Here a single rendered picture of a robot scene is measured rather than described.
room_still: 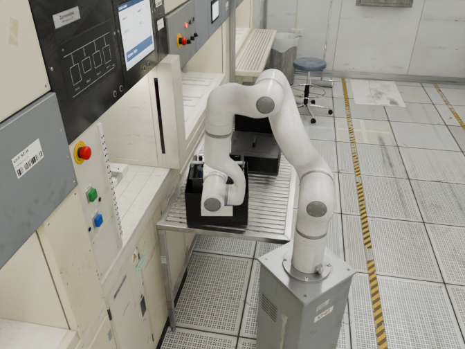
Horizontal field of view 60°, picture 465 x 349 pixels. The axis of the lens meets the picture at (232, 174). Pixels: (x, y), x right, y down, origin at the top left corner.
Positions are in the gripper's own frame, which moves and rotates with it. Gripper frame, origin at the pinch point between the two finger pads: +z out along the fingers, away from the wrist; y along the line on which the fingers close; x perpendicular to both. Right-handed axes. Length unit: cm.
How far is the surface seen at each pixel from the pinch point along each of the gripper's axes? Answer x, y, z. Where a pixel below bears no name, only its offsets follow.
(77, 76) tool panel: 50, -34, -41
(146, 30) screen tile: 51, -26, 12
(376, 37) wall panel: -49, 191, 403
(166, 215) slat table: -29.2, -24.3, -0.4
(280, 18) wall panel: -28, 65, 424
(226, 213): -22.8, 3.9, -7.2
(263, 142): -20, 23, 53
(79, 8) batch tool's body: 66, -33, -33
